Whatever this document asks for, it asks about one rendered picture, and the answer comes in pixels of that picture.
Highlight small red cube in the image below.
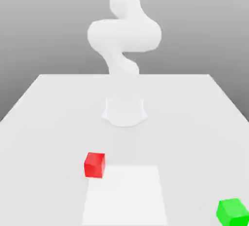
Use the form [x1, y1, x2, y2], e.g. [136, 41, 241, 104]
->
[84, 152, 106, 179]

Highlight small green cube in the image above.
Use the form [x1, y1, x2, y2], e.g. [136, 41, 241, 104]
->
[216, 198, 249, 226]

